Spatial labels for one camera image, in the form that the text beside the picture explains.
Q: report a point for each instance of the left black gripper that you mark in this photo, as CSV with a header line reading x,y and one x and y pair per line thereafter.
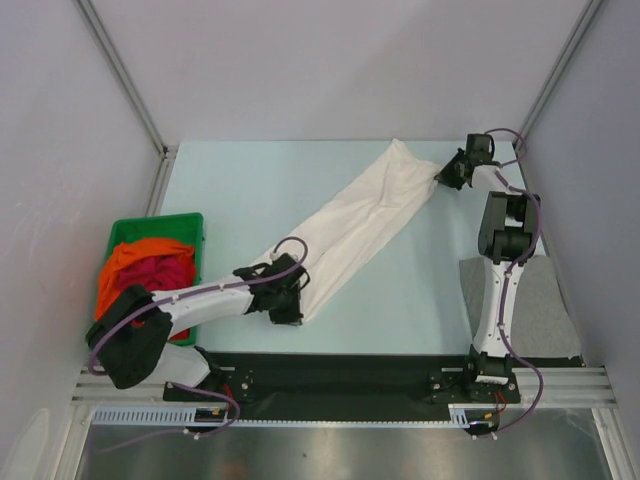
x,y
293,315

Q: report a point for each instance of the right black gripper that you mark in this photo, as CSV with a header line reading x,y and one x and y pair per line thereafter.
x,y
446,173

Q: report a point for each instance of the white printed t-shirt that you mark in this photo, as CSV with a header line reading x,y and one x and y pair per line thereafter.
x,y
351,228

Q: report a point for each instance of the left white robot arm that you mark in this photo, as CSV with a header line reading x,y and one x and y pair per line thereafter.
x,y
130,344

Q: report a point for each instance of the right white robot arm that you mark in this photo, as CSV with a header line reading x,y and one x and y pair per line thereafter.
x,y
509,233

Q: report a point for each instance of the red t-shirt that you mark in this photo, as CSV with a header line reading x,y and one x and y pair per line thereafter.
x,y
186,337

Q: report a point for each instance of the green plastic bin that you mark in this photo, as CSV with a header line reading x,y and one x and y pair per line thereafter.
x,y
187,228

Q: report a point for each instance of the magenta t-shirt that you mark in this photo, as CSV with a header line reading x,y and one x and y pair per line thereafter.
x,y
159,273

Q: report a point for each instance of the orange t-shirt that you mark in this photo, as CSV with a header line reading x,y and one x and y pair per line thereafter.
x,y
124,255

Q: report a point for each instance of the folded grey t-shirt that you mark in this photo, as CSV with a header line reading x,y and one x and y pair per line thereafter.
x,y
541,326

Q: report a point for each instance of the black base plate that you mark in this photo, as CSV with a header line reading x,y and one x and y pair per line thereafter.
x,y
336,388

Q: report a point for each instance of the right corner aluminium post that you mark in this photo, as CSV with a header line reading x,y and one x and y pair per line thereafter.
x,y
569,50

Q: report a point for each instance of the corner aluminium post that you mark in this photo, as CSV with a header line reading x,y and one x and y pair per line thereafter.
x,y
569,50
97,29

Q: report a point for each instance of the aluminium frame rail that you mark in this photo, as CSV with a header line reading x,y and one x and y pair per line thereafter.
x,y
99,390

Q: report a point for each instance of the left corner aluminium post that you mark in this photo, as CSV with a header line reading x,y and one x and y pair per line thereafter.
x,y
97,29

